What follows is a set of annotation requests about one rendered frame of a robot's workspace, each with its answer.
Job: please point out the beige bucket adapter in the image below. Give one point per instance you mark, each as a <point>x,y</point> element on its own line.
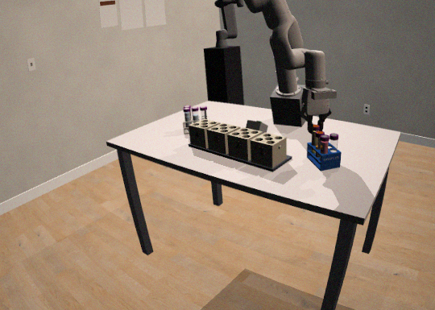
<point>198,133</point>
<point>269,152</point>
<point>239,143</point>
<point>217,140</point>

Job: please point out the blue tube rack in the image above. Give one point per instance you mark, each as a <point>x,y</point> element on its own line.
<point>328,161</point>

